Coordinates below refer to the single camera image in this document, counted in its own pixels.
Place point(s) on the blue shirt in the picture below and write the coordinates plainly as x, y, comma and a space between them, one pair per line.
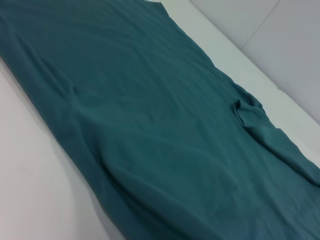
150, 100

